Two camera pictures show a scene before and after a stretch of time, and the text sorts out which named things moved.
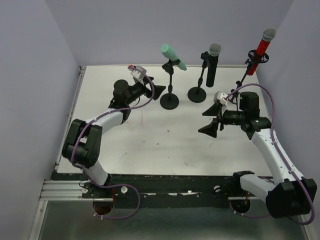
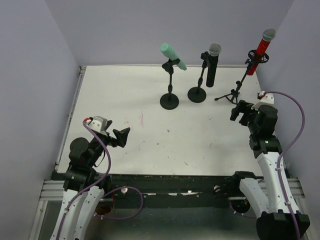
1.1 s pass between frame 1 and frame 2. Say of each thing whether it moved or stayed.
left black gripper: moved
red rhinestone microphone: stayed
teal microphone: stayed
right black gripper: moved
